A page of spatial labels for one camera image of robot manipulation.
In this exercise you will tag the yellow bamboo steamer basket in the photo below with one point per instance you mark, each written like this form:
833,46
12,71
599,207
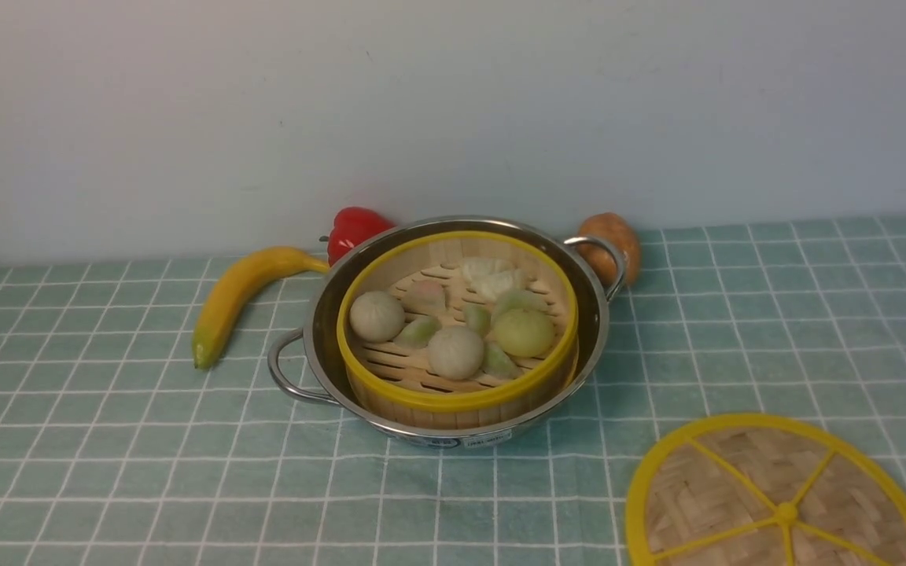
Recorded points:
398,384

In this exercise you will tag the yellow woven steamer lid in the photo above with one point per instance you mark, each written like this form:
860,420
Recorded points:
759,489

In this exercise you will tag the stainless steel pot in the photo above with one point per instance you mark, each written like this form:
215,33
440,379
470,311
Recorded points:
307,362

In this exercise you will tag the pink dumpling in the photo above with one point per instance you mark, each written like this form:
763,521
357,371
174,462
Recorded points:
426,297

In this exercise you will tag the white dumpling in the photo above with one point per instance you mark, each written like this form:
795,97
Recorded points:
491,287
476,267

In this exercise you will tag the green dumpling small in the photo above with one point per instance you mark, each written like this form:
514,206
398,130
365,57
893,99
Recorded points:
477,318

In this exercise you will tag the green dumpling lower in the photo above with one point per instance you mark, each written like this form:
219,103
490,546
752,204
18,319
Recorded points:
417,333

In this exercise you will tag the beige round bun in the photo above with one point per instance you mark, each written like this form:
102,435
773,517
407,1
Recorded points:
455,353
376,317

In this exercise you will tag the beige round bun front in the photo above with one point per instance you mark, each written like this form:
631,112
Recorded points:
376,317

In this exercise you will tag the yellow-green round bun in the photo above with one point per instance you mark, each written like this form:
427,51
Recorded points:
524,333

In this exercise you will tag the green dumpling right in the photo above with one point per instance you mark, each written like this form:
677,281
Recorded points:
497,363

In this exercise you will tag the red toy bell pepper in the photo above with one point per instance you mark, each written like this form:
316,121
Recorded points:
351,227

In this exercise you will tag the brown toy potato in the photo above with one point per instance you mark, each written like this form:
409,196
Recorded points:
611,227

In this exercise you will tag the yellow toy banana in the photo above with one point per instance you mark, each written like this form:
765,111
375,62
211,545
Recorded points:
238,285

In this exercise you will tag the green checkered tablecloth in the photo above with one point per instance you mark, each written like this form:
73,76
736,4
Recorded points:
114,450

